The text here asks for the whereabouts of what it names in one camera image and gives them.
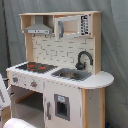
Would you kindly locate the red stove knob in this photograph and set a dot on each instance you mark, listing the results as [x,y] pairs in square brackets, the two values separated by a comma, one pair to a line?
[15,79]
[33,84]

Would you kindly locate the white oven door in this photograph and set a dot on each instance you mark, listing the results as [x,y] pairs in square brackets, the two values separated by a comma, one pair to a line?
[4,96]

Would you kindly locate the wooden toy kitchen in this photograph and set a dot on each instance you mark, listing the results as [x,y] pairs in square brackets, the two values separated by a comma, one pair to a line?
[27,103]

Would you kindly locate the black toy faucet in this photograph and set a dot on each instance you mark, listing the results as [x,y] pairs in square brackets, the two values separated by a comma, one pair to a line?
[81,64]

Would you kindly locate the grey toy sink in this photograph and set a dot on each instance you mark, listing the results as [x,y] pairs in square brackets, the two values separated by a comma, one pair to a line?
[72,74]

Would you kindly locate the black stovetop red burners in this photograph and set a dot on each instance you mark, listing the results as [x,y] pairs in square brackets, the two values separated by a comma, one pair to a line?
[36,67]

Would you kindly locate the white fridge door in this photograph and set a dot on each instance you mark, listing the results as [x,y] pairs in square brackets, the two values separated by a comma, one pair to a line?
[62,106]

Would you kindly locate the grey range hood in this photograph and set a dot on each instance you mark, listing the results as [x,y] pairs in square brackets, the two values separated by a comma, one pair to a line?
[38,27]

